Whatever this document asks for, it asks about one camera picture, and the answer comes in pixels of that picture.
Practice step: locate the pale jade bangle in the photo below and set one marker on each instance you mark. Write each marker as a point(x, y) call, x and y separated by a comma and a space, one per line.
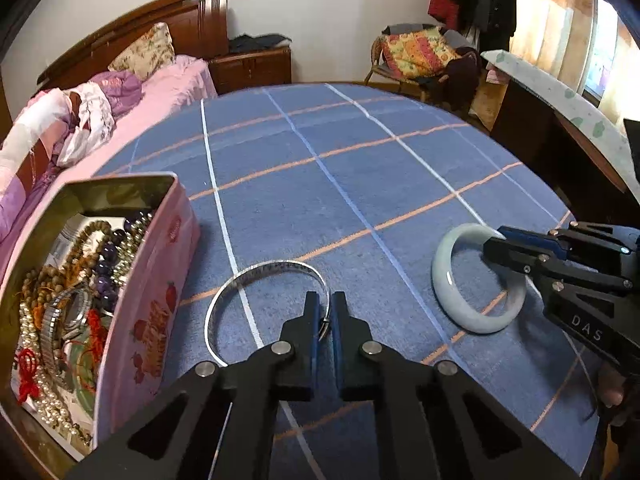
point(442, 280)

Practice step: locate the person's right hand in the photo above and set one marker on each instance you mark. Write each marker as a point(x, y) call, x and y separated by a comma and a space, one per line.
point(612, 385)

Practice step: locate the hanging red garment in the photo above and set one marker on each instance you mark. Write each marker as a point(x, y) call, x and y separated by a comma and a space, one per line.
point(442, 2)

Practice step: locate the metal band wristwatch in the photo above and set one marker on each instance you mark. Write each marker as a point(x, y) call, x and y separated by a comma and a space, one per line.
point(67, 317)

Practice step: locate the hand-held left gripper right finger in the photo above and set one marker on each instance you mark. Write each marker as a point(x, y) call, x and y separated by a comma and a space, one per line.
point(334, 355)

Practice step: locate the wooden headboard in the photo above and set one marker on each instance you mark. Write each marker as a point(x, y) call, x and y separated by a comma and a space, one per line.
point(150, 20)

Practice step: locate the pink tin box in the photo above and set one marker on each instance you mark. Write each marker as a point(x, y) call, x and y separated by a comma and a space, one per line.
point(150, 320)

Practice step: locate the floral pillow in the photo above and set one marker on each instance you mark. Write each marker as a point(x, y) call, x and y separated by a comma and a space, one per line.
point(145, 50)

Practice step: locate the colourful patterned cushion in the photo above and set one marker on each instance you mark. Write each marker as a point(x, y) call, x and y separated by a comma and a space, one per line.
point(420, 52)

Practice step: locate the wooden nightstand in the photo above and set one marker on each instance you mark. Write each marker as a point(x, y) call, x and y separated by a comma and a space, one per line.
point(250, 70)

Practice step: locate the hanging black coat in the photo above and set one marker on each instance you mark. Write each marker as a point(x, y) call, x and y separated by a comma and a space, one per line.
point(487, 0)

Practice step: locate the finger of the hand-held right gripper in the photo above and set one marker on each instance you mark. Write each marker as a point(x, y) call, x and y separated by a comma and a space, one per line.
point(530, 240)
point(505, 255)

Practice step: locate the striped beige curtain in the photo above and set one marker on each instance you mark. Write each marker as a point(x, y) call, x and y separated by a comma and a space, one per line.
point(550, 15)

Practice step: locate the silver bangle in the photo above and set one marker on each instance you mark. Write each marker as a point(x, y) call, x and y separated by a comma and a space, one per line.
point(270, 263)

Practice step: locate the red knot tassel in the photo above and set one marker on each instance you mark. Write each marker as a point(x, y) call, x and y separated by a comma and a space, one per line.
point(27, 377)

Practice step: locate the dark clothes pile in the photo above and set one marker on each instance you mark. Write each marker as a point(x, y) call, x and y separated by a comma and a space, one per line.
point(462, 77)

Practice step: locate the dark folded cloth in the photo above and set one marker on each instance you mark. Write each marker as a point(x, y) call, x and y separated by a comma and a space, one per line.
point(260, 42)

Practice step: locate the pink bed sheet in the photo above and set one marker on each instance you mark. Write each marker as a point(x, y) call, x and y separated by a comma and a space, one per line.
point(165, 90)

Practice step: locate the window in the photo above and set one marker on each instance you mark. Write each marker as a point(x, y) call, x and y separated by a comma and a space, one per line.
point(600, 55)

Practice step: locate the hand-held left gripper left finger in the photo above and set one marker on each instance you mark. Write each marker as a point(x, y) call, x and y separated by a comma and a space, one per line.
point(315, 355)

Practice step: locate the white floral desk cover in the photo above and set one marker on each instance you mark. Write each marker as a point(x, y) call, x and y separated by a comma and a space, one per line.
point(550, 92)

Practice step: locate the dark wooden desk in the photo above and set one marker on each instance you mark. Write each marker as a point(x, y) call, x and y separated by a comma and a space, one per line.
point(530, 125)

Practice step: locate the purple cloth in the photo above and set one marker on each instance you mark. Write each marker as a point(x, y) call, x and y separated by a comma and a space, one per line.
point(120, 92)

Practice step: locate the wooden chair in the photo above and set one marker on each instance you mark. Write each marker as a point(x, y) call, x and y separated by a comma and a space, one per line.
point(372, 55)

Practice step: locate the white floral cloth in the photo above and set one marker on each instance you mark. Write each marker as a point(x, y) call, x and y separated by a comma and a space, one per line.
point(90, 120)

